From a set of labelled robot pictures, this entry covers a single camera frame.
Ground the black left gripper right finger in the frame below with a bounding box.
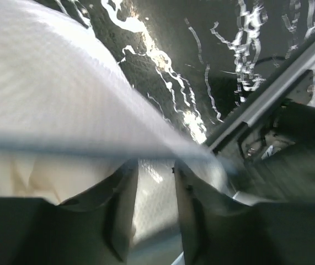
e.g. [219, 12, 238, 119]
[174, 161, 254, 264]

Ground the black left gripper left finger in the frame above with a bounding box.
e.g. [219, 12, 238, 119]
[57, 160, 138, 262]

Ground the white bra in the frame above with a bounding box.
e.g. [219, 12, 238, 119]
[0, 151, 124, 205]

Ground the white mesh laundry bag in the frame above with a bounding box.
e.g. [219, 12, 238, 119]
[0, 0, 238, 249]

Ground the black marbled table mat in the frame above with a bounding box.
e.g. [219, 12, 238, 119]
[33, 0, 315, 147]

